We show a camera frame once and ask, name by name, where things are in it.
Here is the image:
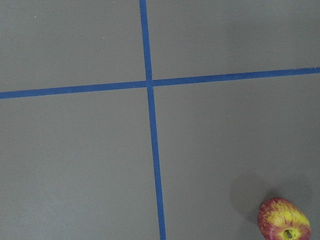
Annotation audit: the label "vertical blue tape strip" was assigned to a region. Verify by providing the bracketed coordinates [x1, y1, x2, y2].
[139, 0, 167, 240]

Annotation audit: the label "horizontal blue tape strip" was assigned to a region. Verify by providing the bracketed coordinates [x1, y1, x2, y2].
[0, 67, 320, 99]

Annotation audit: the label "red yellow apple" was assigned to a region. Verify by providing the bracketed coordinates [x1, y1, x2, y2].
[257, 197, 312, 240]

